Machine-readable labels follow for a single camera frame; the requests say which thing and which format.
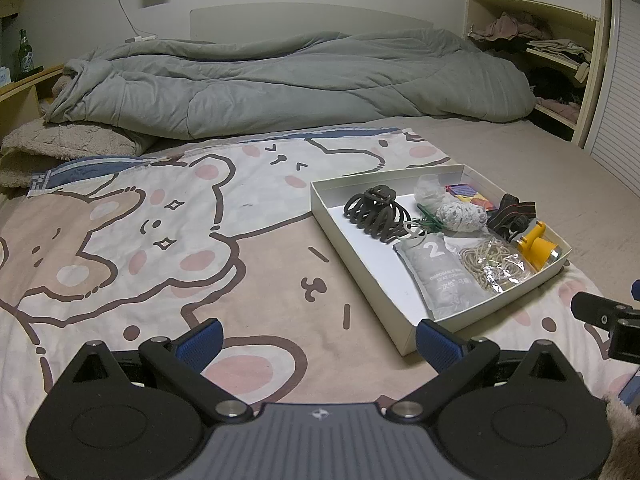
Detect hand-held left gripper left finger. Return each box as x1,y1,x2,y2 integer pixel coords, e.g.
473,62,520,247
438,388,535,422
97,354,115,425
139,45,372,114
66,317,253,424

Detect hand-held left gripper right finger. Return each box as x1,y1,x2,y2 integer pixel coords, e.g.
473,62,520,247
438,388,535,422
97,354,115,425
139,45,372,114
387,318,572,422

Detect grey packet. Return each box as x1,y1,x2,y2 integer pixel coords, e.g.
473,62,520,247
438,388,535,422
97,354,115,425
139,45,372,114
392,234,489,320

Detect yellow headlamp with strap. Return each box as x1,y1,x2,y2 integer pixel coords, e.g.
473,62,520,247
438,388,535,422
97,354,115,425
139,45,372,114
487,193,559,274

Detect clear bag of rubber bands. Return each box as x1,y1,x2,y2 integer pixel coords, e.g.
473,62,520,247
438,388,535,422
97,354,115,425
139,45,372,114
457,237,534,294

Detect white cardboard box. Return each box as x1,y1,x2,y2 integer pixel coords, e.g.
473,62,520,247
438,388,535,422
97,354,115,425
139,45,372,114
310,164,573,356

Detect bagged white string ball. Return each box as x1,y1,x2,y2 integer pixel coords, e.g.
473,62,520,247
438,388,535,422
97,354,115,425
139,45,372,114
414,175,489,237

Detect colourful card box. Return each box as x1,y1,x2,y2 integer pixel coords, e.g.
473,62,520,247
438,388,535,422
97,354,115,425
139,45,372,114
445,183,496,211

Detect person's right forearm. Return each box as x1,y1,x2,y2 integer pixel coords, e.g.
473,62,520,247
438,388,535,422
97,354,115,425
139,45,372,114
602,394,640,480

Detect printed bear blanket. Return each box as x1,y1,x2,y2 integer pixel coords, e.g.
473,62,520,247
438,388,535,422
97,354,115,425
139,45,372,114
0,127,640,480

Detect white louvre door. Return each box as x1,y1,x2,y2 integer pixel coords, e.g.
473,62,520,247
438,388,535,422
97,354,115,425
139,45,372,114
584,0,640,192

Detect dark clothes pile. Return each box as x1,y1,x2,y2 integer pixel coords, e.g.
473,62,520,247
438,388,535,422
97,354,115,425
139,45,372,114
530,67,584,107

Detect beige fuzzy pillow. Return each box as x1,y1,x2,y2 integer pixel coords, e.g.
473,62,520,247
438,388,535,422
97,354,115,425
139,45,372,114
0,120,152,189

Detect folded beige clothes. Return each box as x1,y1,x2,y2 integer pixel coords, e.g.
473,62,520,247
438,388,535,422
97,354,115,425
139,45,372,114
527,39,594,67

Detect grey comforter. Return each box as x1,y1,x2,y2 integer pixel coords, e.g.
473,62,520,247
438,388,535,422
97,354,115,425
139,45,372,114
42,30,537,142

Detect brown plush toy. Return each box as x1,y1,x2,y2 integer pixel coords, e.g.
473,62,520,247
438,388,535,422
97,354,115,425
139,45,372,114
50,75,77,102

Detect wooden bedside shelf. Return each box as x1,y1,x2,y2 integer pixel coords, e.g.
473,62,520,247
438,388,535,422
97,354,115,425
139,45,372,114
0,64,67,137

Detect green glass bottle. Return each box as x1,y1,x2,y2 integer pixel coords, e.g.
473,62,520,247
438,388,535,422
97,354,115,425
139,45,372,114
17,29,35,76

